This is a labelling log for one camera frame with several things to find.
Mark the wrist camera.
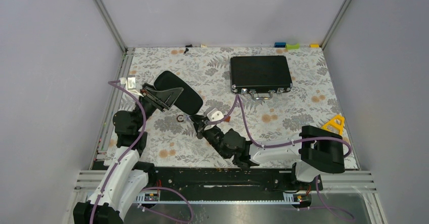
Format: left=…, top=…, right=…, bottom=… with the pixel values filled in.
left=119, top=75, right=139, bottom=95
left=204, top=107, right=224, bottom=122

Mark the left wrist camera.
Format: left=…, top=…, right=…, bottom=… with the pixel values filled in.
left=119, top=75, right=139, bottom=95

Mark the yellow triangular toy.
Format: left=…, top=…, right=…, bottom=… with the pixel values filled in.
left=322, top=115, right=345, bottom=136

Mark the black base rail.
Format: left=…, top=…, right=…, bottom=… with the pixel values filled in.
left=146, top=167, right=323, bottom=202

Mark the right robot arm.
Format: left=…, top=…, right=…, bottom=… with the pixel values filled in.
left=190, top=115, right=351, bottom=183

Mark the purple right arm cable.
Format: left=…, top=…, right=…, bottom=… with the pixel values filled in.
left=209, top=94, right=353, bottom=159

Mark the black zippered case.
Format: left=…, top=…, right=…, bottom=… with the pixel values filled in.
left=154, top=71, right=203, bottom=115

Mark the floral table mat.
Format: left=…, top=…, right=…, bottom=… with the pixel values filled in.
left=121, top=48, right=342, bottom=167

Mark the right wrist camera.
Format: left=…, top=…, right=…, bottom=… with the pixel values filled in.
left=204, top=107, right=224, bottom=122

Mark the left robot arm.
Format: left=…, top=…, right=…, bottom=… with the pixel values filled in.
left=72, top=131, right=149, bottom=223

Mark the blue block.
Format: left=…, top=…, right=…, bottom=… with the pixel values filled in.
left=274, top=42, right=286, bottom=48

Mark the black aluminium briefcase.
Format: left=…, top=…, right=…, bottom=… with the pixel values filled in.
left=230, top=56, right=293, bottom=94

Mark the brown poker chip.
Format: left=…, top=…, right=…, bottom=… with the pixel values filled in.
left=177, top=115, right=186, bottom=123

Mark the green block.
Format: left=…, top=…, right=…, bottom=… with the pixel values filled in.
left=285, top=43, right=300, bottom=50

